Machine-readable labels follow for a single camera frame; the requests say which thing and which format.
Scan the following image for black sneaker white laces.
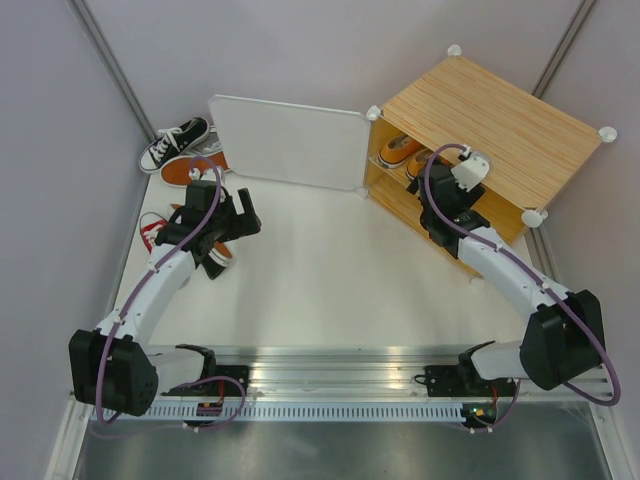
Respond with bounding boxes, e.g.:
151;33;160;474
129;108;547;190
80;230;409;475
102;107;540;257
138;117;210;174

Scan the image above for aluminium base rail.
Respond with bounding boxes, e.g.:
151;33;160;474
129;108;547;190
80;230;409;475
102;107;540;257
69;344;616;401

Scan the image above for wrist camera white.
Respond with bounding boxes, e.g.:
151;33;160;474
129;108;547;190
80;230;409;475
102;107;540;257
451;145;491;192
188;168;217;181

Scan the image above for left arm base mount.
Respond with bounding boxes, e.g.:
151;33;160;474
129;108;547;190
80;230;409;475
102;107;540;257
153;344;250;398

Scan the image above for white cabinet door panel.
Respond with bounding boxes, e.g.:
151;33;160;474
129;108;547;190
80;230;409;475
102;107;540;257
209;95;370;191

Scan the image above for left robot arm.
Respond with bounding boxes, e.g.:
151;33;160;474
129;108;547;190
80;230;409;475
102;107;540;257
68;180;261;416

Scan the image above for white slotted cable duct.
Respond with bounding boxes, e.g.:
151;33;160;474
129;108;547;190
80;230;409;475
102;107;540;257
139;400;464;423

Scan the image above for overturned grey sneaker orange sole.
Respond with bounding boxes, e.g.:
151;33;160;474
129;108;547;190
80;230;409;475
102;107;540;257
160;152;230;188

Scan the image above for black sneaker on side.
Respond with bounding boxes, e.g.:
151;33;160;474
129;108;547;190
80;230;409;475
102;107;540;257
169;203;233;280

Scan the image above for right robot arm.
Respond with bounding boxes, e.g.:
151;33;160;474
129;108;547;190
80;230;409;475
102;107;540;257
408;162;605;395

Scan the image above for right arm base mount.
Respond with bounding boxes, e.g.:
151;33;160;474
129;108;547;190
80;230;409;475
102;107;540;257
412;364;516;399

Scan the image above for wooden shoe cabinet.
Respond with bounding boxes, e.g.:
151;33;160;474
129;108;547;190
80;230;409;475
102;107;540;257
362;44;619;276

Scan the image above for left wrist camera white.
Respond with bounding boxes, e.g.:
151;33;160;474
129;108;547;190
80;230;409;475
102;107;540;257
188;168;217;181

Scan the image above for red sneaker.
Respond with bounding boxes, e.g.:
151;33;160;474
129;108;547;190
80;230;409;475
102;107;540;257
138;212;167;253

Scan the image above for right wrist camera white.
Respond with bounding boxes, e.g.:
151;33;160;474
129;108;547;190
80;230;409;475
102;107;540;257
451;145;491;192

